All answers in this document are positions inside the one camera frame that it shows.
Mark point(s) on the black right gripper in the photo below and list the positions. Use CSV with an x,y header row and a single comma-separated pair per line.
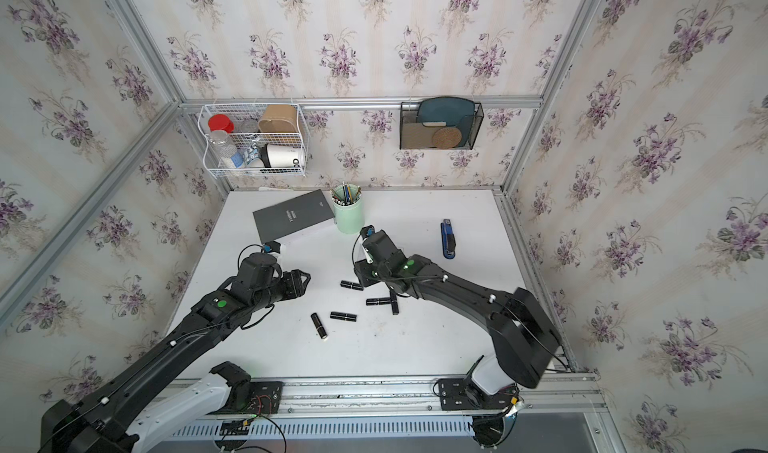
x,y
360,267

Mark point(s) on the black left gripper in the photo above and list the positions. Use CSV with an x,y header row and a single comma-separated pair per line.
x,y
295,283

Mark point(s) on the black lipstick silver band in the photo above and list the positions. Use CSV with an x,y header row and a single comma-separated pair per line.
x,y
394,303
378,301

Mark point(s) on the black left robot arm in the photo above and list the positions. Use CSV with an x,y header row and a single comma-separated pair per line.
x,y
123,415

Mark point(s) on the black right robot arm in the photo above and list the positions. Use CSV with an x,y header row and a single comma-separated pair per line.
x,y
523,336

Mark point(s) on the black lipstick upright silver band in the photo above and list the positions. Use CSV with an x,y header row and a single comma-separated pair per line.
x,y
394,303

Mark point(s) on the dark grey notebook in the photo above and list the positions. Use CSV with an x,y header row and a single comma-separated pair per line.
x,y
288,220

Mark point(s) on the mint green pen cup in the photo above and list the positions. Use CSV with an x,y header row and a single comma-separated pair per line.
x,y
350,219

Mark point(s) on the pens in cup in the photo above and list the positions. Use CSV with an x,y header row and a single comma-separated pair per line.
x,y
346,194

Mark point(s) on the white cylindrical speaker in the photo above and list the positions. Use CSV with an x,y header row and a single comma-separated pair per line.
x,y
281,157

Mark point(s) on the clear plastic bottle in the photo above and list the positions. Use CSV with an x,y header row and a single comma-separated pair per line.
x,y
226,149

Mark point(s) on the red lidded jar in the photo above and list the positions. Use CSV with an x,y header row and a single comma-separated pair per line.
x,y
220,122

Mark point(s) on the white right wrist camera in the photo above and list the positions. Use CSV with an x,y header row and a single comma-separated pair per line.
x,y
367,232

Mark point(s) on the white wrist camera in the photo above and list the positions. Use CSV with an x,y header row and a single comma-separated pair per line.
x,y
367,232
271,247

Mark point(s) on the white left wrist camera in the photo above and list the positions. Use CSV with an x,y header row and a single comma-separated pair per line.
x,y
271,247

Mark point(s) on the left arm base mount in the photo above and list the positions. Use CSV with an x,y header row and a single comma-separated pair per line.
x,y
248,395

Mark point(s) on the black mesh wall organizer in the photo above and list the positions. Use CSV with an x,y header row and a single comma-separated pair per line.
x,y
417,136

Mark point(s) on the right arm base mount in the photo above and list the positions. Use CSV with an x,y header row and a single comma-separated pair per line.
x,y
474,393

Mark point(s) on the white wire wall basket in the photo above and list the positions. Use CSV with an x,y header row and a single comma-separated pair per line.
x,y
249,140

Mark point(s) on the aluminium front rail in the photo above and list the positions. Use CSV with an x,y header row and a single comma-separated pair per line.
x,y
420,395

